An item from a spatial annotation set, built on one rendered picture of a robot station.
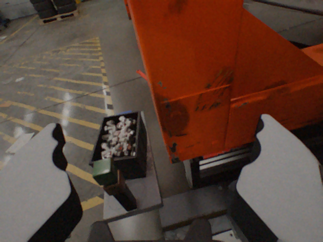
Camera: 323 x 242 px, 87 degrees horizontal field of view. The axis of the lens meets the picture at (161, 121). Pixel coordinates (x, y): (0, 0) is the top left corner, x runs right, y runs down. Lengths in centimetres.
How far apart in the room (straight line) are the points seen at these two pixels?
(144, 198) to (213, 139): 26
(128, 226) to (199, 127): 74
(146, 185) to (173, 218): 32
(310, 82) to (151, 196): 49
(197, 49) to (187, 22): 4
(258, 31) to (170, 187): 87
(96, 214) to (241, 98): 95
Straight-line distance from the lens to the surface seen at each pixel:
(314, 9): 74
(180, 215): 84
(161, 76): 30
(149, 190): 55
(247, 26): 36
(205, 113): 37
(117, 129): 56
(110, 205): 57
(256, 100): 43
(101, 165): 37
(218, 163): 79
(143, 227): 100
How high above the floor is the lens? 93
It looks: 43 degrees down
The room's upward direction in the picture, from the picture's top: 13 degrees counter-clockwise
